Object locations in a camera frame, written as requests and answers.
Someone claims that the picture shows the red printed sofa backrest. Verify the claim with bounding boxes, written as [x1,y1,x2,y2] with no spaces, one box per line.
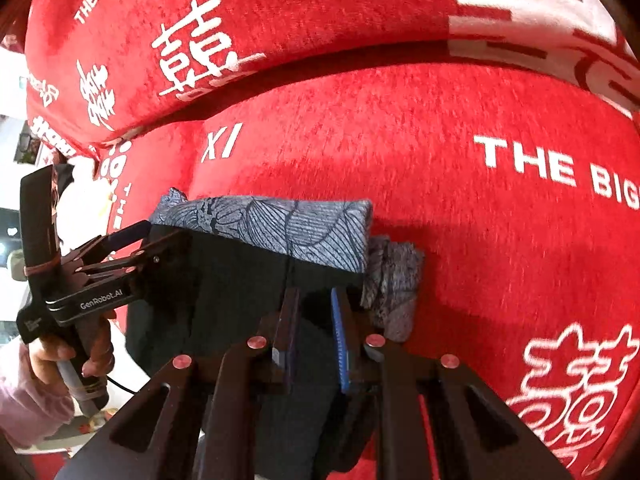
[22,0,640,148]

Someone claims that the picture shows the dark pants with grey waistband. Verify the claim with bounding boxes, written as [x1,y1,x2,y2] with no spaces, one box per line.
[123,187,427,480]

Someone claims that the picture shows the red printed sofa seat cushion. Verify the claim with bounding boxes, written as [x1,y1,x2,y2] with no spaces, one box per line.
[94,57,640,480]

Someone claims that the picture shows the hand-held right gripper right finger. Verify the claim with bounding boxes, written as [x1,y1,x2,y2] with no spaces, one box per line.
[330,287,576,480]

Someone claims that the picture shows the person's left hand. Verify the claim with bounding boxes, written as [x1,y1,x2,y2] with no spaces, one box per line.
[29,309,117,397]

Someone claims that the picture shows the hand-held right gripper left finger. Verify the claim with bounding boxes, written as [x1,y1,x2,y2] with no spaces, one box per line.
[55,287,302,480]

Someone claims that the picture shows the black cable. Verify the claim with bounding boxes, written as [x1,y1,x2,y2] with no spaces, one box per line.
[106,377,148,397]

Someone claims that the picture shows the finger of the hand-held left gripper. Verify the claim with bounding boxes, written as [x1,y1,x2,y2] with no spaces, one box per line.
[64,219,152,267]
[80,231,194,287]

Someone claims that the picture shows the person's left forearm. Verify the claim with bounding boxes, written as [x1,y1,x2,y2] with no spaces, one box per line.
[0,339,77,450]

